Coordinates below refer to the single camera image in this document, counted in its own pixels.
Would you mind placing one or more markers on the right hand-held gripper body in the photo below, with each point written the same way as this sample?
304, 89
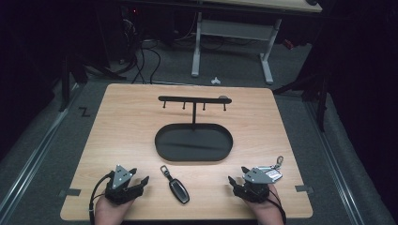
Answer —
255, 189

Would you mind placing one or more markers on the black tape mark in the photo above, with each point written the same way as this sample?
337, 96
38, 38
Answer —
84, 112

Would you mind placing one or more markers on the small red object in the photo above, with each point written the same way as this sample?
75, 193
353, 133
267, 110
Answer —
288, 44

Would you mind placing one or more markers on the white-framed desk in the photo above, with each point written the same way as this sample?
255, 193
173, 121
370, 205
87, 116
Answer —
234, 29

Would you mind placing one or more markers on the person's right hand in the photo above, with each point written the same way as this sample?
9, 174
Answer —
266, 212

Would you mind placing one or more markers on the grey tape piece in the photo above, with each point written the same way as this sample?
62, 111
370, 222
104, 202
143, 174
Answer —
70, 192
304, 188

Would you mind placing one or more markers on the black key stand with tray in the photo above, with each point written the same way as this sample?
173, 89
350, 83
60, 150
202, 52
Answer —
194, 143

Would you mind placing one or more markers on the person's left hand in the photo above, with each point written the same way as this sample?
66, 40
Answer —
109, 214

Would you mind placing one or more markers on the metal floor rail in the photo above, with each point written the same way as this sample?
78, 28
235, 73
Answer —
34, 156
334, 162

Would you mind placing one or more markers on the silver car key with carabiner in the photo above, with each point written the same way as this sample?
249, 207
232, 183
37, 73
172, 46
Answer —
276, 175

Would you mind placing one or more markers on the small white floor object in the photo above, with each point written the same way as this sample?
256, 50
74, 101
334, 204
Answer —
215, 81

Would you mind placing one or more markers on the black metal stand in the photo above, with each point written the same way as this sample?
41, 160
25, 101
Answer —
65, 84
322, 103

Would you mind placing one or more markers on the black car key fob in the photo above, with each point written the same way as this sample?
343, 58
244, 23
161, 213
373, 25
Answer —
179, 190

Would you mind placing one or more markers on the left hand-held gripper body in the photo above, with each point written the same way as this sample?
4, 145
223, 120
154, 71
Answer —
118, 190

